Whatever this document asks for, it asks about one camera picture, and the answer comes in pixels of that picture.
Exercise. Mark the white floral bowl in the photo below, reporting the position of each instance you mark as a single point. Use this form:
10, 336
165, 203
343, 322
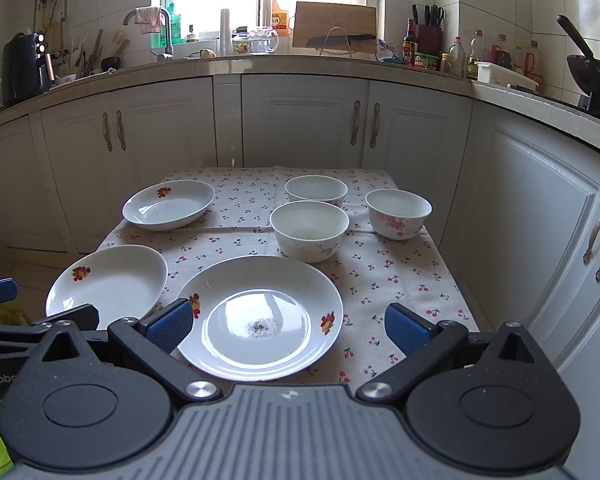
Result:
309, 231

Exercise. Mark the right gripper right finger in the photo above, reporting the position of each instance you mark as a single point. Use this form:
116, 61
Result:
428, 348

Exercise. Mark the large white fruit-print plate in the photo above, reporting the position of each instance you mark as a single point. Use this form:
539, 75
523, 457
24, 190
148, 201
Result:
260, 318

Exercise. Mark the knife block with knives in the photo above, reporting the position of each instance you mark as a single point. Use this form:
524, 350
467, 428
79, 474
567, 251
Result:
428, 28

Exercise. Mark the white kitchen base cabinets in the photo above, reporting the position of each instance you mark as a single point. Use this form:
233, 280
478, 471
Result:
514, 185

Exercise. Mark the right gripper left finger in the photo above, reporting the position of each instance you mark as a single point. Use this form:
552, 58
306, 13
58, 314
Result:
146, 345

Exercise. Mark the black air fryer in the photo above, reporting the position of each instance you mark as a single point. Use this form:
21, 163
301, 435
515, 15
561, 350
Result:
27, 68

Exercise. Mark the pink-flower white bowl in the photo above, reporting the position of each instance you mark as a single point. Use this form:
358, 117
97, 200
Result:
397, 214

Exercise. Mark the cherry print tablecloth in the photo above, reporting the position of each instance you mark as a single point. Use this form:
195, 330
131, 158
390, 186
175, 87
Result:
369, 271

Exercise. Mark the dark soy sauce bottle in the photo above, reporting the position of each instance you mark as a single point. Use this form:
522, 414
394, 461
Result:
410, 43

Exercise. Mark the black wok pan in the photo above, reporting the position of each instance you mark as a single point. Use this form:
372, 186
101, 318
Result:
584, 67

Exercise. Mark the clear glass mug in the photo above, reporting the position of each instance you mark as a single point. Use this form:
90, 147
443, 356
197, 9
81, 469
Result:
263, 40

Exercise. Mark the wooden cutting board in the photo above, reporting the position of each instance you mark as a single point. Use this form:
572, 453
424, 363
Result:
326, 28

